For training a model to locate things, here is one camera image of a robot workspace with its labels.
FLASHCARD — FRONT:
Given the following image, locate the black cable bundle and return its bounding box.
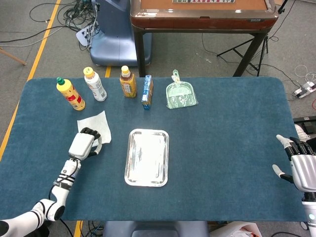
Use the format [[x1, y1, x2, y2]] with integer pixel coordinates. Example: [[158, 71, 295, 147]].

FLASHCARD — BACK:
[[29, 0, 99, 34]]

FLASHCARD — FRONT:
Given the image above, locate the white coiled cable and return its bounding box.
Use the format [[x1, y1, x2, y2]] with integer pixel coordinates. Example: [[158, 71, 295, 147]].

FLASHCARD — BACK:
[[294, 64, 316, 82]]

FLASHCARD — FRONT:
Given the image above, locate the white plastic bag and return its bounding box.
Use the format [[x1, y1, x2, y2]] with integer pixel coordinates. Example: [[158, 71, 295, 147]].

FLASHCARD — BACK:
[[209, 221, 263, 237]]

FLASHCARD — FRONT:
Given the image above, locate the white paper towel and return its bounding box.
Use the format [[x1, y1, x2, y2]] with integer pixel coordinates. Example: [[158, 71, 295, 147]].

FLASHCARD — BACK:
[[77, 110, 112, 144]]

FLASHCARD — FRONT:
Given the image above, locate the white bottle yellow cap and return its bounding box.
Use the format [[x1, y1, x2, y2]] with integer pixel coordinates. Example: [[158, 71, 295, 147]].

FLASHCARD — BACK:
[[83, 67, 108, 102]]

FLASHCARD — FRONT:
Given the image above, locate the brown mahjong table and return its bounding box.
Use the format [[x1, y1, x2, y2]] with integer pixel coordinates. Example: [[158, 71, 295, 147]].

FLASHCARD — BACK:
[[130, 0, 279, 78]]

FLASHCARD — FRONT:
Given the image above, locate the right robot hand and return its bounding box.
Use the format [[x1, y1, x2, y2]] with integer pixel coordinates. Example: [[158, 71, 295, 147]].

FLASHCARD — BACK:
[[272, 134, 316, 192]]

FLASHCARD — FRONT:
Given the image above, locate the blue and orange carton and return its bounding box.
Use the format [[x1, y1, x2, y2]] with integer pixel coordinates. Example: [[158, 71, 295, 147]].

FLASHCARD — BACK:
[[141, 75, 154, 111]]

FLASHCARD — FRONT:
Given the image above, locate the blue-grey machine base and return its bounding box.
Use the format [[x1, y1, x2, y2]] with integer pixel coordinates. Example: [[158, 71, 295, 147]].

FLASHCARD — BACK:
[[89, 0, 153, 67]]

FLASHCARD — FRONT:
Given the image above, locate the white shoe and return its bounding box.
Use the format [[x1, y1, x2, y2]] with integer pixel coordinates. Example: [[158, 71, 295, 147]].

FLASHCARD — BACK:
[[294, 124, 309, 141]]

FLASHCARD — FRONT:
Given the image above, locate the yellow bottle green cap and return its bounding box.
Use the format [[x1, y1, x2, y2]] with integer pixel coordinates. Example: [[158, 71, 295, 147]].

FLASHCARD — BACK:
[[56, 77, 86, 112]]

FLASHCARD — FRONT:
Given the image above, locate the white power strip with plugs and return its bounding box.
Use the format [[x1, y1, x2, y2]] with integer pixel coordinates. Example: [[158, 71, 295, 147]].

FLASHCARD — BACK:
[[293, 81, 316, 99], [76, 26, 99, 47]]

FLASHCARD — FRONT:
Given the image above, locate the stainless steel tray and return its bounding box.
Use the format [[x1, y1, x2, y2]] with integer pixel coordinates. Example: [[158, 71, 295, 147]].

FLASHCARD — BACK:
[[124, 128, 170, 187]]

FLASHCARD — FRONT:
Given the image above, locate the amber tea bottle yellow cap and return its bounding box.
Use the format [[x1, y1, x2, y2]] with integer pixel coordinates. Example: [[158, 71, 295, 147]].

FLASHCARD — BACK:
[[119, 65, 138, 98]]

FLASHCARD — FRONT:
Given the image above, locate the green dustpan in plastic bag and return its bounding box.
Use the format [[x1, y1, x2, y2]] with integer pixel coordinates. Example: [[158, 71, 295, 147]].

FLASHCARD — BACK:
[[165, 69, 199, 110]]

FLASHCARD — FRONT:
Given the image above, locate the wooden stick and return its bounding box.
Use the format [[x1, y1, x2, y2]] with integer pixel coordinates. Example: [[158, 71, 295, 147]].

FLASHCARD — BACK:
[[0, 47, 27, 66]]

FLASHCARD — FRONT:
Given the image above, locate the face-up mahjong tile row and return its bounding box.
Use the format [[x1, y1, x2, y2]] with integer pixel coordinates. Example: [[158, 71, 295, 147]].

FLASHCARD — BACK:
[[172, 0, 235, 4]]

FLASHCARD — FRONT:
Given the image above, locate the black flat case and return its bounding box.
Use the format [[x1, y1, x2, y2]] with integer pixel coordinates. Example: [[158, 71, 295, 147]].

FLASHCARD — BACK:
[[293, 116, 316, 134]]

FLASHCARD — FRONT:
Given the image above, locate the grey robot torso base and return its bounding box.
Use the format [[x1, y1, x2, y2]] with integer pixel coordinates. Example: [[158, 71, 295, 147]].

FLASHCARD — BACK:
[[103, 220, 209, 237]]

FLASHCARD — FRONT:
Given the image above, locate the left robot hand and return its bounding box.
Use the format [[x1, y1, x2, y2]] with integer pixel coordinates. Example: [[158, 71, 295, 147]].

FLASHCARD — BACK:
[[68, 127, 103, 160]]

